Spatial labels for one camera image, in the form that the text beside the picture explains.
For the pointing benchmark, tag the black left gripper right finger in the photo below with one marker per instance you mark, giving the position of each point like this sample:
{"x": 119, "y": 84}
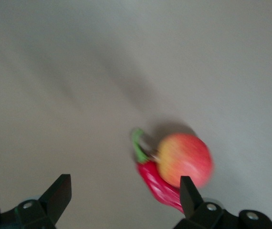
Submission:
{"x": 189, "y": 200}

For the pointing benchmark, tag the brown table mat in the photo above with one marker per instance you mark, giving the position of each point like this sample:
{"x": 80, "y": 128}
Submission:
{"x": 78, "y": 71}

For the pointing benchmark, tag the red chili pepper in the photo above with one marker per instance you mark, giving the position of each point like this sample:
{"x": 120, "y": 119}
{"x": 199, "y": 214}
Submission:
{"x": 157, "y": 188}

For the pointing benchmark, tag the red apple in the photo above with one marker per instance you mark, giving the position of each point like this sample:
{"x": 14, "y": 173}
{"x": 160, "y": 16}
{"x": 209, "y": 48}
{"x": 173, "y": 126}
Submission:
{"x": 186, "y": 159}

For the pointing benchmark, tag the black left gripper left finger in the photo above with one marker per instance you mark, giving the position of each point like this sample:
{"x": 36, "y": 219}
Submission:
{"x": 57, "y": 198}

